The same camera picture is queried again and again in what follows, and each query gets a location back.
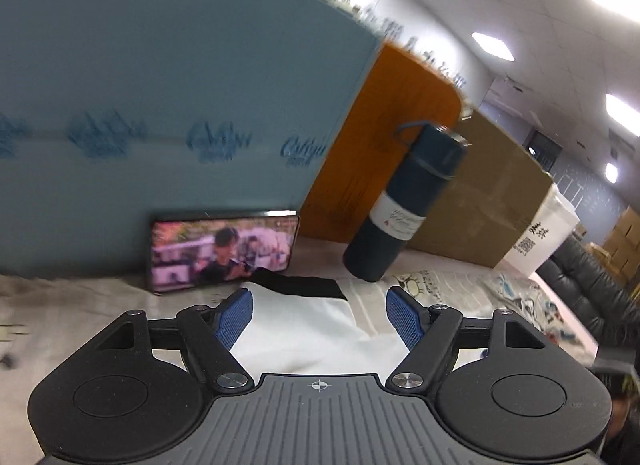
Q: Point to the white garment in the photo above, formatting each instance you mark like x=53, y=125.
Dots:
x=310, y=336

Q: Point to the printed blanket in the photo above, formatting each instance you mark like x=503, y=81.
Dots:
x=450, y=286

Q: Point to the black leather sofa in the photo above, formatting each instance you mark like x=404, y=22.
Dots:
x=590, y=281

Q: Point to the brown cardboard box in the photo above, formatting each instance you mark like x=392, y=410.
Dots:
x=480, y=205

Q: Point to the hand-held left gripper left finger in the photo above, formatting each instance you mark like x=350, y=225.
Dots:
x=235, y=319

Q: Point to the large blue printed carton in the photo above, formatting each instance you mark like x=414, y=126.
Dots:
x=150, y=70

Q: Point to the stack of cardboard boxes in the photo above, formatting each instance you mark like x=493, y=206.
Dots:
x=624, y=235

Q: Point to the orange board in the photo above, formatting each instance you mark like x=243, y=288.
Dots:
x=380, y=120

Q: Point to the phone showing video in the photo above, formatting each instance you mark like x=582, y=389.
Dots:
x=220, y=255

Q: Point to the white box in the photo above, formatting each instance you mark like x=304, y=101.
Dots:
x=541, y=235

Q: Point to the dark blue thermos bottle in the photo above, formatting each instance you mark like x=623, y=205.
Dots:
x=395, y=215

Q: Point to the black garment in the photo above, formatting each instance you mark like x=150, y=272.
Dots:
x=300, y=288

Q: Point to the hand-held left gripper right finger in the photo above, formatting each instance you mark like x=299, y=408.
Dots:
x=406, y=319

